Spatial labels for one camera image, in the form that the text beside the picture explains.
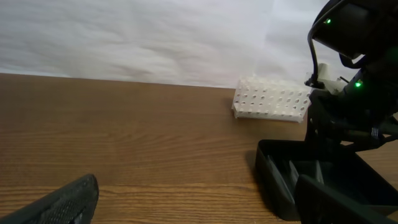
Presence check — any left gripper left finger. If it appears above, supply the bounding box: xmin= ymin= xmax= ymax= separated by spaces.
xmin=0 ymin=173 xmax=100 ymax=224

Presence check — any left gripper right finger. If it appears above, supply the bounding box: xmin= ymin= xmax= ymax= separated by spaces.
xmin=294 ymin=174 xmax=398 ymax=224

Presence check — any clear test tube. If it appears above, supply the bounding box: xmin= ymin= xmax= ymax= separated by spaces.
xmin=267 ymin=154 xmax=295 ymax=205
xmin=288 ymin=160 xmax=300 ymax=188

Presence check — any black tray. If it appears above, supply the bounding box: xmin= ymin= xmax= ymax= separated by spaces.
xmin=254 ymin=139 xmax=398 ymax=222

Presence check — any white test tube rack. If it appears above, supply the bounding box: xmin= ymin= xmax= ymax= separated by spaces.
xmin=231 ymin=76 xmax=312 ymax=123

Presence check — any black cable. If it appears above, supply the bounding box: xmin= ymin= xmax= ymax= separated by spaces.
xmin=307 ymin=0 xmax=346 ymax=88

